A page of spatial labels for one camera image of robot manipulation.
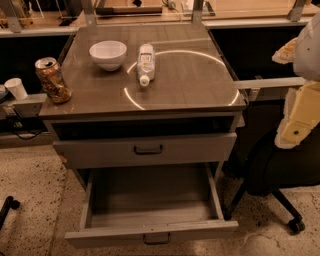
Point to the open grey lower drawer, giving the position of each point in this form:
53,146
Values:
150,205

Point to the grey metal side rail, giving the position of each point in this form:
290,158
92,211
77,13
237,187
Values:
268,89

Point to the white paper cup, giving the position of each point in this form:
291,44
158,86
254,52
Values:
16,88

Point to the orange soda can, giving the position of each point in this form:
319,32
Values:
50,75

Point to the clear plastic bottle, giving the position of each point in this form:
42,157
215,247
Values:
146,64

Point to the grey top drawer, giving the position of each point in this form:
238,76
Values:
143,151

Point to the grey drawer cabinet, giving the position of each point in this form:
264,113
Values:
192,92

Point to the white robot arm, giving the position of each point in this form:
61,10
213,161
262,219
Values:
306,62

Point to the grey left bracket block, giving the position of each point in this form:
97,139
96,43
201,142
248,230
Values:
30,106

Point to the white ceramic bowl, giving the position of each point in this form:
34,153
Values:
109,55

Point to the black office chair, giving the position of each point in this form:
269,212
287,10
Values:
266,169

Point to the black caster leg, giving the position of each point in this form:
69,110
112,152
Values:
9,203

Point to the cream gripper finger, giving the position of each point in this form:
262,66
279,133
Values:
301,115
285,54

